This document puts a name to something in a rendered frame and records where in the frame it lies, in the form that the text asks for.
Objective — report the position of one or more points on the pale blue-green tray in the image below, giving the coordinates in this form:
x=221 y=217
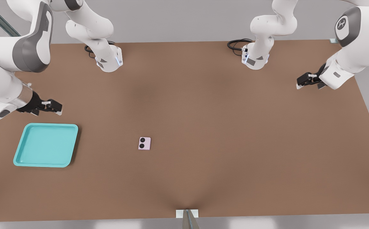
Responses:
x=46 y=145

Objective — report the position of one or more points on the pale lilac phone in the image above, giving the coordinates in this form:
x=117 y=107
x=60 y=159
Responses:
x=144 y=143

